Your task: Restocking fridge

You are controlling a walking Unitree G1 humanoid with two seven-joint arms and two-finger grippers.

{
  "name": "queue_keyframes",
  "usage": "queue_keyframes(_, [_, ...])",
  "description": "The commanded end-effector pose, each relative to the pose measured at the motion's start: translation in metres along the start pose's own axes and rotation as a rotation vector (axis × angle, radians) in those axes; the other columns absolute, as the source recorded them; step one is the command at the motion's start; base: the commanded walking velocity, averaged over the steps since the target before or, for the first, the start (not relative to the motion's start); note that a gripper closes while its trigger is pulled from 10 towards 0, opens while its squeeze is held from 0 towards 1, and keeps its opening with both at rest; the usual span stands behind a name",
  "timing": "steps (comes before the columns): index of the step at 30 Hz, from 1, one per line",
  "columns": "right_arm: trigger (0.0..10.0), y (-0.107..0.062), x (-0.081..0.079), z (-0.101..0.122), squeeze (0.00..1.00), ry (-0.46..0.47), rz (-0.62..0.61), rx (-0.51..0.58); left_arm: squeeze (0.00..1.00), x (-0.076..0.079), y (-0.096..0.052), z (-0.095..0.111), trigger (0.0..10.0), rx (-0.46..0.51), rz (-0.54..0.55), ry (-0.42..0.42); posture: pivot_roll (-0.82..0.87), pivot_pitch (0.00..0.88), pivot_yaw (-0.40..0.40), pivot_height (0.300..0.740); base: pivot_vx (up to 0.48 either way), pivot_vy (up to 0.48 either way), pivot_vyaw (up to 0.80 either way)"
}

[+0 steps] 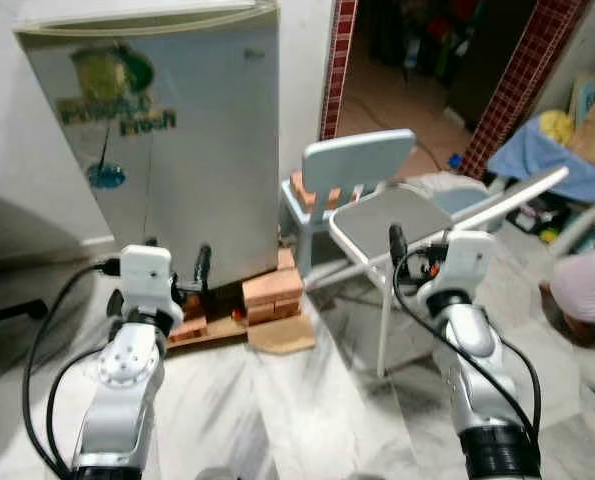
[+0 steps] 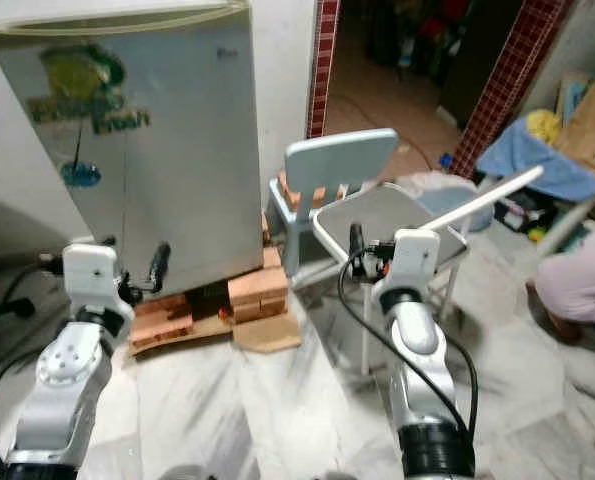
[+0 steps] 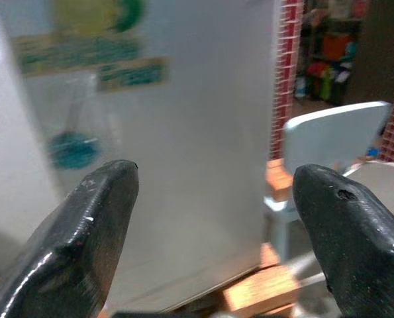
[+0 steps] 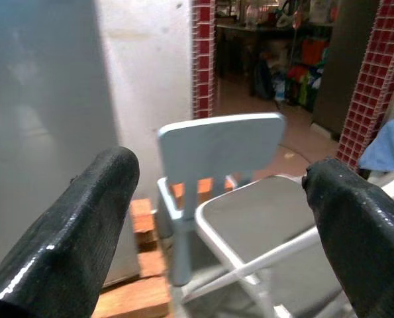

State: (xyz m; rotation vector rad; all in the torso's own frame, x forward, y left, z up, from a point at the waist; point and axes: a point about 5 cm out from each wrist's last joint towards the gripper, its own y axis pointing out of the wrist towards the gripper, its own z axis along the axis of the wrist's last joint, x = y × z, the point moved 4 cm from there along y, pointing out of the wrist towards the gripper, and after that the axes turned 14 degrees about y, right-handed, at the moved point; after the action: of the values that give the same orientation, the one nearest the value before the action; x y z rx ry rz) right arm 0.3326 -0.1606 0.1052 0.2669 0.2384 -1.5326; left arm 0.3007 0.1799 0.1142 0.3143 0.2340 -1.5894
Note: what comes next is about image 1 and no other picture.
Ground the silver mini fridge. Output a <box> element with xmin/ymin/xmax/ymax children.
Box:
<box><xmin>15</xmin><ymin>2</ymin><xmax>282</xmax><ymax>293</ymax></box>

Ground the red brick stack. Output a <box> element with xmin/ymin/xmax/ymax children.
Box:
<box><xmin>240</xmin><ymin>250</ymin><xmax>306</xmax><ymax>327</ymax></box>
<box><xmin>165</xmin><ymin>295</ymin><xmax>218</xmax><ymax>348</ymax></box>

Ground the grey round tub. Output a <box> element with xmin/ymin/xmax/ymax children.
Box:
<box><xmin>405</xmin><ymin>172</ymin><xmax>500</xmax><ymax>217</ymax></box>

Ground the light blue plastic chair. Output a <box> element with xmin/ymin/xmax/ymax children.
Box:
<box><xmin>280</xmin><ymin>128</ymin><xmax>419</xmax><ymax>276</ymax></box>

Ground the brown cardboard piece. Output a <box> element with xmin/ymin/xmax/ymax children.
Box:
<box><xmin>245</xmin><ymin>315</ymin><xmax>318</xmax><ymax>357</ymax></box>

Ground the black plastic box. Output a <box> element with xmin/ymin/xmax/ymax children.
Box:
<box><xmin>517</xmin><ymin>192</ymin><xmax>580</xmax><ymax>244</ymax></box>

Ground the black chair base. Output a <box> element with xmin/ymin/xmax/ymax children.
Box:
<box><xmin>0</xmin><ymin>258</ymin><xmax>50</xmax><ymax>327</ymax></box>

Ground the blue cloth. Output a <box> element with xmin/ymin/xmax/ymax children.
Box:
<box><xmin>485</xmin><ymin>118</ymin><xmax>595</xmax><ymax>204</ymax></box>

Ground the person in pink shirt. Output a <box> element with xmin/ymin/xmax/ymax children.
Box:
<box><xmin>547</xmin><ymin>232</ymin><xmax>595</xmax><ymax>329</ymax></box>

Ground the grey metal bar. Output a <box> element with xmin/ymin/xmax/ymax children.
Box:
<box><xmin>549</xmin><ymin>195</ymin><xmax>595</xmax><ymax>259</ymax></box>

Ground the narrow red tiled door jamb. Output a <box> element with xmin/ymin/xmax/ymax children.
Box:
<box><xmin>318</xmin><ymin>0</ymin><xmax>359</xmax><ymax>142</ymax></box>

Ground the yellow fluffy item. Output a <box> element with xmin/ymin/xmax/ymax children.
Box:
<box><xmin>536</xmin><ymin>108</ymin><xmax>577</xmax><ymax>147</ymax></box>

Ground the wide red tiled door jamb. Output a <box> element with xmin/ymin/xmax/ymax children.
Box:
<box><xmin>461</xmin><ymin>0</ymin><xmax>590</xmax><ymax>183</ymax></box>

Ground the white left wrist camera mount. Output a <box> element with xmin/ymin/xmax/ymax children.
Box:
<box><xmin>119</xmin><ymin>245</ymin><xmax>174</xmax><ymax>319</ymax></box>

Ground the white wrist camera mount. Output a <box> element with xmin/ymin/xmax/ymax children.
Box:
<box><xmin>119</xmin><ymin>245</ymin><xmax>174</xmax><ymax>319</ymax></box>
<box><xmin>432</xmin><ymin>230</ymin><xmax>499</xmax><ymax>301</ymax></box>

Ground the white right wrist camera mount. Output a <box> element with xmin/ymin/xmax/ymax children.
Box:
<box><xmin>432</xmin><ymin>230</ymin><xmax>499</xmax><ymax>301</ymax></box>

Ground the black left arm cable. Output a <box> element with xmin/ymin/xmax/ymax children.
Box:
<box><xmin>21</xmin><ymin>256</ymin><xmax>124</xmax><ymax>479</ymax></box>

